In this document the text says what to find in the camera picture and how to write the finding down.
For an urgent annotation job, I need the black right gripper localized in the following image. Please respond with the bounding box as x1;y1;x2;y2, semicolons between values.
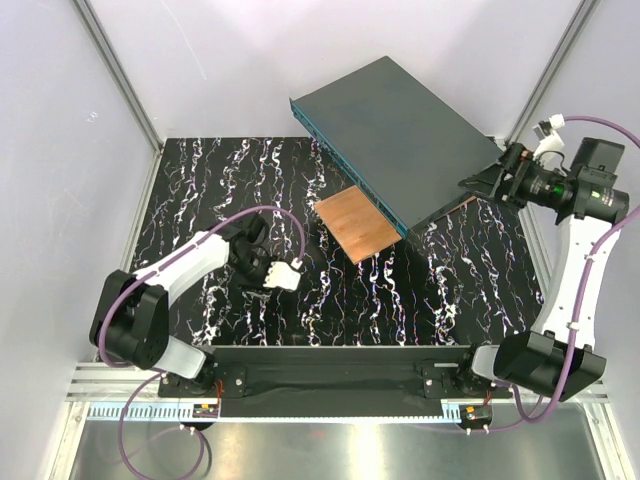
456;142;572;213

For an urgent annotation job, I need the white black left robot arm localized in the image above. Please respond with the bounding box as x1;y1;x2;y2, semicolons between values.
89;213;271;396

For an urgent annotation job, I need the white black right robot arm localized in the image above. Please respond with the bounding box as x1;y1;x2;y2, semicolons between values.
453;137;629;402

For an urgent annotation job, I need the black marble pattern mat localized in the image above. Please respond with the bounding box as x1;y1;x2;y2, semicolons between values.
132;137;543;347

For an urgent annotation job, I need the brown wooden board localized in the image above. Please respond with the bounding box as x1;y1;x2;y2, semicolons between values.
313;186;477;265

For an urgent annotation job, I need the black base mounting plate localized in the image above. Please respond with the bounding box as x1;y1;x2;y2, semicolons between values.
158;346;510;422

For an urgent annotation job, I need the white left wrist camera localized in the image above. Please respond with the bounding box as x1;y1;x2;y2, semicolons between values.
263;258;302;291

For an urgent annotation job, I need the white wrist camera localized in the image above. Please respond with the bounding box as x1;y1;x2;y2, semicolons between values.
533;114;565;161
263;258;302;291

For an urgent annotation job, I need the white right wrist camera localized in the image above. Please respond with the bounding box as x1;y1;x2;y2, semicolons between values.
533;114;565;161

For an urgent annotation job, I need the dark grey network switch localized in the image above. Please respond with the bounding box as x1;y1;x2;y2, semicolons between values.
290;56;502;238

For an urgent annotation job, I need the aluminium rail frame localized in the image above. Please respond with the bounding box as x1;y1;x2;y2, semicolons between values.
65;356;608;403

